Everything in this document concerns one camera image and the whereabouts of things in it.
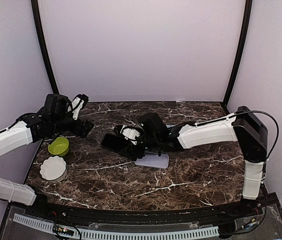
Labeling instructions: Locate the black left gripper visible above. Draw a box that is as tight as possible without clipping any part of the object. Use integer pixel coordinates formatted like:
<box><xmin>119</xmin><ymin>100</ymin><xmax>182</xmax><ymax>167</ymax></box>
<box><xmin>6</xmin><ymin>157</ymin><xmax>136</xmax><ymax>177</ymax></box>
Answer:
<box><xmin>51</xmin><ymin>114</ymin><xmax>93</xmax><ymax>138</ymax></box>

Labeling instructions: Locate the black smartphone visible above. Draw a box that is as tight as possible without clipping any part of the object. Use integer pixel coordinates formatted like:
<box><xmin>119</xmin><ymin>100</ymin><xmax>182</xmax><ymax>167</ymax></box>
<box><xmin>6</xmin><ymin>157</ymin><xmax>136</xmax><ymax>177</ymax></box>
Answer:
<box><xmin>100</xmin><ymin>133</ymin><xmax>130</xmax><ymax>154</ymax></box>

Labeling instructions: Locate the white silicone phone case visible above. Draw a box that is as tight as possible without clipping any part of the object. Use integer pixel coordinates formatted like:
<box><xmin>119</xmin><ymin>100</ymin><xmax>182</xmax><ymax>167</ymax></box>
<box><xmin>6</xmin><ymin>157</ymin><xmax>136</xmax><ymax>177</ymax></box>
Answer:
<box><xmin>135</xmin><ymin>151</ymin><xmax>169</xmax><ymax>169</ymax></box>

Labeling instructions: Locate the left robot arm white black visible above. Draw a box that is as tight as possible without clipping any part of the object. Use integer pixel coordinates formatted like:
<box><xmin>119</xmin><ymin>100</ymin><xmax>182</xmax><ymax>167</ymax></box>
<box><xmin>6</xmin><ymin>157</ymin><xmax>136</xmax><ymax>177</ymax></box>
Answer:
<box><xmin>0</xmin><ymin>93</ymin><xmax>94</xmax><ymax>218</ymax></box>

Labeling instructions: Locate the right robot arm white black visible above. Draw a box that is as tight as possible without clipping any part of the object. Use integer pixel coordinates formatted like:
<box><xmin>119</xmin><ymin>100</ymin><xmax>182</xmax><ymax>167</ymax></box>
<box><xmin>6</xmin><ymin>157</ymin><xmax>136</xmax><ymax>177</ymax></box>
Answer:
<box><xmin>121</xmin><ymin>106</ymin><xmax>280</xmax><ymax>217</ymax></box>

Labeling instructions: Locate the green bowl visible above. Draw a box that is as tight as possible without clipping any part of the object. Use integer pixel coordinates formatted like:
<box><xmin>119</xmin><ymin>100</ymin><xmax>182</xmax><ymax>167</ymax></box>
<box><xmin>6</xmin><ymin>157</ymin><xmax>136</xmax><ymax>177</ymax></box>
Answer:
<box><xmin>48</xmin><ymin>137</ymin><xmax>69</xmax><ymax>157</ymax></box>

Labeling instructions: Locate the white fluted bowl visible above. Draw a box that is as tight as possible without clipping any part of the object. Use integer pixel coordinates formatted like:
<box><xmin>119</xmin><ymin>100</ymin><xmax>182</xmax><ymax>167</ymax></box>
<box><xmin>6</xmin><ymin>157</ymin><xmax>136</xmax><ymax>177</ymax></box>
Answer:
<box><xmin>39</xmin><ymin>156</ymin><xmax>67</xmax><ymax>183</ymax></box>

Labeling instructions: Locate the small circuit board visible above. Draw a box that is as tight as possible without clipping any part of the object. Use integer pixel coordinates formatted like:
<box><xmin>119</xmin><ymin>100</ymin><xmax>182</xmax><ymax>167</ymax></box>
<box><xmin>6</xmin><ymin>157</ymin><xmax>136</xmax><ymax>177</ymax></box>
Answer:
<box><xmin>52</xmin><ymin>224</ymin><xmax>74</xmax><ymax>237</ymax></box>

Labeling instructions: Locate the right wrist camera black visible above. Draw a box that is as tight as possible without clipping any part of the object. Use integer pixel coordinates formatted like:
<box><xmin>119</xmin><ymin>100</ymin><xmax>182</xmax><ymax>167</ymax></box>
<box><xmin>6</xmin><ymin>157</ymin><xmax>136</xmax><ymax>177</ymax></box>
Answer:
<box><xmin>113</xmin><ymin>125</ymin><xmax>143</xmax><ymax>145</ymax></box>

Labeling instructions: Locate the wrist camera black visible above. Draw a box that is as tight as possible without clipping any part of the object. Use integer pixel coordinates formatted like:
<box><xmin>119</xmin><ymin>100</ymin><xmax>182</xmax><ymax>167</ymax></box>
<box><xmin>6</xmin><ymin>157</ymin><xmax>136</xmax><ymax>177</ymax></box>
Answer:
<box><xmin>68</xmin><ymin>94</ymin><xmax>89</xmax><ymax>121</ymax></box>
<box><xmin>113</xmin><ymin>125</ymin><xmax>143</xmax><ymax>145</ymax></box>

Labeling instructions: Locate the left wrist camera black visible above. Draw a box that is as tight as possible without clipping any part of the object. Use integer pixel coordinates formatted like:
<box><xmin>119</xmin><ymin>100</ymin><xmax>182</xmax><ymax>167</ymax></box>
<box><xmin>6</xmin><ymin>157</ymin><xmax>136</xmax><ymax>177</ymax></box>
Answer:
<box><xmin>68</xmin><ymin>94</ymin><xmax>89</xmax><ymax>121</ymax></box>

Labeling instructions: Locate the black table edge rail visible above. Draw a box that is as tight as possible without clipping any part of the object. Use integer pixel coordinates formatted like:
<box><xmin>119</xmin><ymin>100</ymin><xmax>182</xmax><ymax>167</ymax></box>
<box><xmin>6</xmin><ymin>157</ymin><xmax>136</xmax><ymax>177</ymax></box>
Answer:
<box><xmin>5</xmin><ymin>192</ymin><xmax>281</xmax><ymax>228</ymax></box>

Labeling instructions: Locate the white slotted cable duct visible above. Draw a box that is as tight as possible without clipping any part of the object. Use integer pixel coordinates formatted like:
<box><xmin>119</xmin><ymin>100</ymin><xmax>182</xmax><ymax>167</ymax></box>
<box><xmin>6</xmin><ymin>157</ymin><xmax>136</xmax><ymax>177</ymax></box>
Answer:
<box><xmin>12</xmin><ymin>213</ymin><xmax>220</xmax><ymax>240</ymax></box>

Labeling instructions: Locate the black left frame post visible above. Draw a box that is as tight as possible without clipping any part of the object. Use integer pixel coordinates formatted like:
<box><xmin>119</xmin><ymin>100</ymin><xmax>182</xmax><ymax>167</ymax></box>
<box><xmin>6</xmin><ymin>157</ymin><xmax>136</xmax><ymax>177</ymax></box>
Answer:
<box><xmin>30</xmin><ymin>0</ymin><xmax>59</xmax><ymax>94</ymax></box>

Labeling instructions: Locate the black frame post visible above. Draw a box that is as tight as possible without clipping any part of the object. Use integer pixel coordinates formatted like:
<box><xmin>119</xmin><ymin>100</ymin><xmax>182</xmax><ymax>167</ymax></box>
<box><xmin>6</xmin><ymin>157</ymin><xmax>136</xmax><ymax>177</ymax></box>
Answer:
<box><xmin>30</xmin><ymin>0</ymin><xmax>59</xmax><ymax>94</ymax></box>
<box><xmin>222</xmin><ymin>0</ymin><xmax>253</xmax><ymax>108</ymax></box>

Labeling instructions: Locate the black right frame post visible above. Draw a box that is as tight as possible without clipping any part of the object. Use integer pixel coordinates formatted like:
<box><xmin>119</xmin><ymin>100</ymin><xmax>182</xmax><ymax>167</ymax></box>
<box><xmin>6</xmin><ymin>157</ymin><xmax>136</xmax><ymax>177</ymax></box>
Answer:
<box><xmin>222</xmin><ymin>0</ymin><xmax>253</xmax><ymax>108</ymax></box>

